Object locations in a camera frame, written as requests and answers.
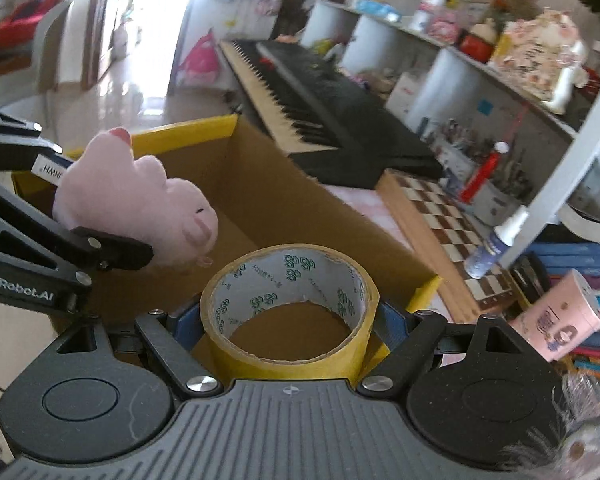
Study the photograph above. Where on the floral plush house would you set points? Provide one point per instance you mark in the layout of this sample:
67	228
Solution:
535	60

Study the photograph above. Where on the pink patterned tin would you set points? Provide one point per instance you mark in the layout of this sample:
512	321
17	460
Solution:
444	29

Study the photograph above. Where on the pink plush pig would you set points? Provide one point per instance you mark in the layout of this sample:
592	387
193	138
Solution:
130	195

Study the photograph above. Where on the row of colourful books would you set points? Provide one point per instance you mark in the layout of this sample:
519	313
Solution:
580	265

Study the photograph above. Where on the white bookshelf with post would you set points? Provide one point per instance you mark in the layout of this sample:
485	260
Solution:
565	160

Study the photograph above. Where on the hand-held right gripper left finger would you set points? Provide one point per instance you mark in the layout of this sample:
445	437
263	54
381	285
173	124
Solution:
190	324

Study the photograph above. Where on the pink cylinder canister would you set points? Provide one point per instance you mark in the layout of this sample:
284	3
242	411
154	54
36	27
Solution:
555	315

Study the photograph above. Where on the wooden chessboard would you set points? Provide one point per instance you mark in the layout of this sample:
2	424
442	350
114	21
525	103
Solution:
440	215

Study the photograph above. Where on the blue tissue pack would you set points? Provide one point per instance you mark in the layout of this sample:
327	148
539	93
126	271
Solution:
377	10

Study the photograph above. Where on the grey chair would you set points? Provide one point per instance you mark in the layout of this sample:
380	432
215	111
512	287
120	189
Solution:
50	45

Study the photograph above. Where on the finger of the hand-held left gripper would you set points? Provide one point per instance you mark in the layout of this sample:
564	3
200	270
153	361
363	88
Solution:
15	152
100	252

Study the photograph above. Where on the white bottle red label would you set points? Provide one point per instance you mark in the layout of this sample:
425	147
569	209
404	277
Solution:
427	10

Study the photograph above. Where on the yellow cardboard box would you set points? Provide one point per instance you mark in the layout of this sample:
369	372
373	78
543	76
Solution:
280	200

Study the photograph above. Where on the white box red label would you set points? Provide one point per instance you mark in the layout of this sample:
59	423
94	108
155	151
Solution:
406	94

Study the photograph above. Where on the red bottle white cap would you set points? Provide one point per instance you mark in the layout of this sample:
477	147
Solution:
482	172

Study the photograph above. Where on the white spray bottle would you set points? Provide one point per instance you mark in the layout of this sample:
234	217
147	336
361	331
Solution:
490	250

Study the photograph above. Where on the red pot with plush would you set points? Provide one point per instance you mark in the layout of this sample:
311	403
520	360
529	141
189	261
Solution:
477	42

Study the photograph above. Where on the black electronic keyboard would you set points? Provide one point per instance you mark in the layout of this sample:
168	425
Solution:
340	100

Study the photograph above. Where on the white pen holder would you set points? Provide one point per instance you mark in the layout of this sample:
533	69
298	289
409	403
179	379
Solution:
497	205

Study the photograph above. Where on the yellow packing tape roll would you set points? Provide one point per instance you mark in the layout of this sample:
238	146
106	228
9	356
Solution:
220	355

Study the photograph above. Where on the white cubby shelf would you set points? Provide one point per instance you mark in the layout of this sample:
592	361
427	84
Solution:
460	85

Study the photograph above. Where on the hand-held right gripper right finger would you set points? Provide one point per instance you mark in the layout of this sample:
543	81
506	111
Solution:
387	324

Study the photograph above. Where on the pink backpack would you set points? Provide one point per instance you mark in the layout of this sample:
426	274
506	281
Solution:
200	62

